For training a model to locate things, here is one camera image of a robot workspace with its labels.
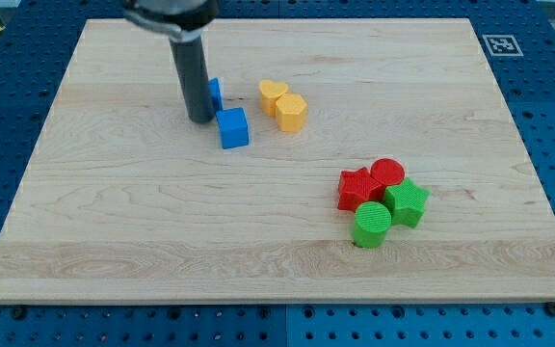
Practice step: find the blue cube block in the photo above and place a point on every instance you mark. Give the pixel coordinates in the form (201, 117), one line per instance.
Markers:
(233, 127)

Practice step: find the yellow hexagon block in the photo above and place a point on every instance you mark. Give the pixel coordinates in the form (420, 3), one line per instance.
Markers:
(291, 110)

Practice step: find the red star block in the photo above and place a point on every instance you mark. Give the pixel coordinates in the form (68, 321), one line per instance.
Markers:
(357, 187)

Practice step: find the yellow heart block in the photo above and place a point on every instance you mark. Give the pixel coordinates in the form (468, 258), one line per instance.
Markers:
(270, 91)

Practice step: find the green cylinder block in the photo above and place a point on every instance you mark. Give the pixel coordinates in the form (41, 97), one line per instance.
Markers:
(371, 222)

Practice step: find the red cylinder block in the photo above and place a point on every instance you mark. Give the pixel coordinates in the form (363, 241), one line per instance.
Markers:
(388, 171)

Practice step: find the blue block behind tool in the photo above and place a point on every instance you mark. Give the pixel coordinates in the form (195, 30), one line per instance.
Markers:
(216, 94)

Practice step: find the green star block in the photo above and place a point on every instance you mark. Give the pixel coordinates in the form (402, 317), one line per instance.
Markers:
(406, 202)

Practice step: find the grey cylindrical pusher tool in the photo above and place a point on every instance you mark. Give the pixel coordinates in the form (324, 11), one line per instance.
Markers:
(189, 60)

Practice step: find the wooden board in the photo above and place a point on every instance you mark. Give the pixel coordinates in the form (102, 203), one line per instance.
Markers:
(127, 202)

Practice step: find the white fiducial marker tag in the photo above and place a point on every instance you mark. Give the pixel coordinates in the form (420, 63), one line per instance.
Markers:
(502, 45)

